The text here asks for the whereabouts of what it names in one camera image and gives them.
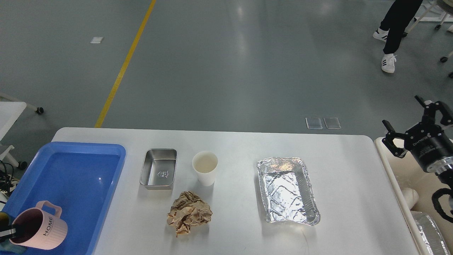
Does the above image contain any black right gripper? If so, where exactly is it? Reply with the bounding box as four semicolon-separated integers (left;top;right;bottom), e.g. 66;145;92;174
382;95;453;172

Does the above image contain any pink ribbed mug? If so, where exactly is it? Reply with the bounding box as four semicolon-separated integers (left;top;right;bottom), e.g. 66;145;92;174
10;200;68;250

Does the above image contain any aluminium foil tray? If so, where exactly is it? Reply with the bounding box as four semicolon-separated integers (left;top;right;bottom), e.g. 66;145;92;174
256;157;321;226

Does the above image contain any stainless steel rectangular container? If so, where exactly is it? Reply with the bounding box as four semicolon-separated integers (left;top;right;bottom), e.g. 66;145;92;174
139;148;177;190

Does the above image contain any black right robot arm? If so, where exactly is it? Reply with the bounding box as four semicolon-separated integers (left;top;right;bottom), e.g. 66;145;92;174
382;95;453;223

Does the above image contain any teal yellow cup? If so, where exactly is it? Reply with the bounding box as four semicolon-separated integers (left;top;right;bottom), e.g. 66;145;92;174
0;211;27;255

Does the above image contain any beige plastic bin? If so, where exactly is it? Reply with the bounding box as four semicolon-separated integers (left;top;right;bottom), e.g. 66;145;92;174
374;137;453;255

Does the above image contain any white object in bin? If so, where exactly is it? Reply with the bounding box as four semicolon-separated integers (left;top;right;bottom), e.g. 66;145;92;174
401;188;419;210

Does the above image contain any right clear floor plate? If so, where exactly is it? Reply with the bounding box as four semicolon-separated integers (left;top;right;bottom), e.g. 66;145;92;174
323;117;342;129

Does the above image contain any clear floor plate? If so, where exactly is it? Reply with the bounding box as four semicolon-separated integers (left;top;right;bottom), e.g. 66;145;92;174
305;117;323;130
323;117;342;129

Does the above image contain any left clear floor plate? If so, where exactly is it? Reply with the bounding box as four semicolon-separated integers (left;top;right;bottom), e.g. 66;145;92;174
305;117;323;130

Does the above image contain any blue plastic tray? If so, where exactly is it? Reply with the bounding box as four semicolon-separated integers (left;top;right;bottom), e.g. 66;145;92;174
3;142;126;255

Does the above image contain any person in black trousers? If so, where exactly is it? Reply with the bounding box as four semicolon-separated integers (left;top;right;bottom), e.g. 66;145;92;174
373;0;423;74

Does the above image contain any foil tray in bin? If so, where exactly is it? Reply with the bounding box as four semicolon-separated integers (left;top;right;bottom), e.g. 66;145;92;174
411;211;450;255

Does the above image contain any white wheeled cart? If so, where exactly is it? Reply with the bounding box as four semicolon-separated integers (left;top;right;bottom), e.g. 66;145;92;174
401;0;453;78

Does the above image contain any white side table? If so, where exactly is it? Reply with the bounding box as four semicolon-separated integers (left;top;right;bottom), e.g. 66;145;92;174
0;93;44;170

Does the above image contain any crumpled brown paper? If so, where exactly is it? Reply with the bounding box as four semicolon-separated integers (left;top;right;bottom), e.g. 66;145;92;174
166;191;213;237

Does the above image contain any white paper cup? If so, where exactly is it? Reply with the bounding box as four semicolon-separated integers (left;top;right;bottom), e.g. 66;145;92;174
191;151;218;187

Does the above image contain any white floor sticker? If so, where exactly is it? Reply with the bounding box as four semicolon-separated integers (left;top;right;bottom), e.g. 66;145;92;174
90;37;104;45

